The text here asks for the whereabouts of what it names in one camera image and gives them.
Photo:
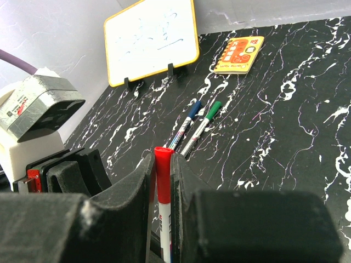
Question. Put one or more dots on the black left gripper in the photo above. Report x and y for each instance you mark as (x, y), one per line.
(63, 224)

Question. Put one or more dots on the red-tipped white pen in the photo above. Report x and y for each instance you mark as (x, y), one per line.
(165, 231)

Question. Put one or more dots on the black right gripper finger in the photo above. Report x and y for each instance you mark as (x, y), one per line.
(211, 225)

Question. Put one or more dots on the blue-tipped white pen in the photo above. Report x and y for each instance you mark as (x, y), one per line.
(194, 110)

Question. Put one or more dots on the small wooden-framed whiteboard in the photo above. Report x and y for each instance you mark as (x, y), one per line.
(143, 39)

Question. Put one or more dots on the red pen cap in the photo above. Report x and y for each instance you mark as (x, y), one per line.
(163, 168)

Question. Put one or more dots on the green-tipped white pen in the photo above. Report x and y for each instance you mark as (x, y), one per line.
(216, 106)

